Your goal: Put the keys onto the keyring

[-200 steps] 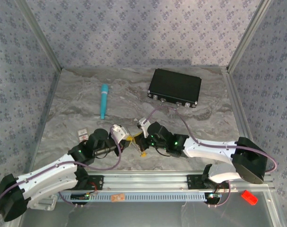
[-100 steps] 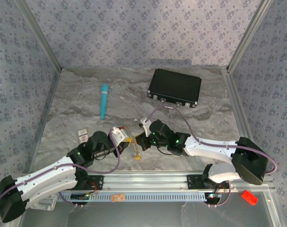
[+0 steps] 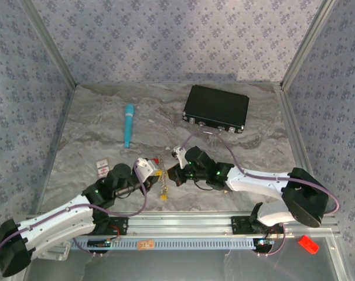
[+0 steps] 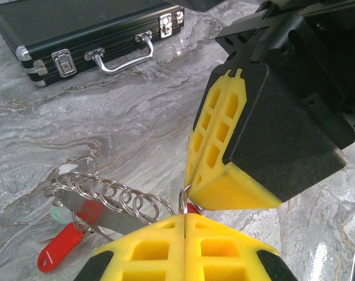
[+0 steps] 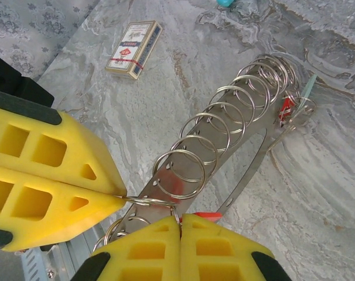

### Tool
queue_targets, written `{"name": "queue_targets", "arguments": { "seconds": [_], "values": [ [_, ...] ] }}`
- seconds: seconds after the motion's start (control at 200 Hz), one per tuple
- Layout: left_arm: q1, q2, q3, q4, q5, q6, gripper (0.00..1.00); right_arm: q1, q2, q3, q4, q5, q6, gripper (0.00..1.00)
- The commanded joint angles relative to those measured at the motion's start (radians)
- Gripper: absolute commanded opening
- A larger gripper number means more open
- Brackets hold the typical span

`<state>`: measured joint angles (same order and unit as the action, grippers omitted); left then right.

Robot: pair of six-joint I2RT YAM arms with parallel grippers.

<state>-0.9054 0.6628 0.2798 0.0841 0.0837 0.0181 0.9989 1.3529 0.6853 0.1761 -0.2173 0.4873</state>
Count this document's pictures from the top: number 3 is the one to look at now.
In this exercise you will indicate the black ribbed case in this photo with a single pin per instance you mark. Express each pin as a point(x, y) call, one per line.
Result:
point(217, 106)

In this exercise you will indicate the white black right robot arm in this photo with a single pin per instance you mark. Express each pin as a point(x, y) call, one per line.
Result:
point(253, 178)

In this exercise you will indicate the aluminium frame post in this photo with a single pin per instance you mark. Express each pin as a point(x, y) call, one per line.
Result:
point(48, 44)
point(309, 44)

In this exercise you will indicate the red plastic block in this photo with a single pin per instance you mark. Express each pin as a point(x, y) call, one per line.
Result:
point(308, 244)

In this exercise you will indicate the teal pen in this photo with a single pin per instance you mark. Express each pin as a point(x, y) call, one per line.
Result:
point(128, 126)

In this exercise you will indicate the playing card box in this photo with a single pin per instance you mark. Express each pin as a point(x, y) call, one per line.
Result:
point(102, 168)

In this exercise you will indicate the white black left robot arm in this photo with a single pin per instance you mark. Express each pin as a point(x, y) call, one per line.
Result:
point(57, 216)

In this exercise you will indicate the red key tag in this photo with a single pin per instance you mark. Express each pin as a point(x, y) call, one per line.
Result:
point(156, 160)

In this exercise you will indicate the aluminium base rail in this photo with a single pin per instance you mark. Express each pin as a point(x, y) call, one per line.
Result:
point(180, 224)

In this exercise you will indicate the orange label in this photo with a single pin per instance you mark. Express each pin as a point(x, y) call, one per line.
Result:
point(146, 244)

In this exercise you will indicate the small circuit board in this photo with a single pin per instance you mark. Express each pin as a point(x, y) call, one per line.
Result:
point(264, 242)
point(99, 243)

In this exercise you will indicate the aluminium frame side bar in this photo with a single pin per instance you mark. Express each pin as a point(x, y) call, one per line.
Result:
point(294, 140)
point(53, 152)

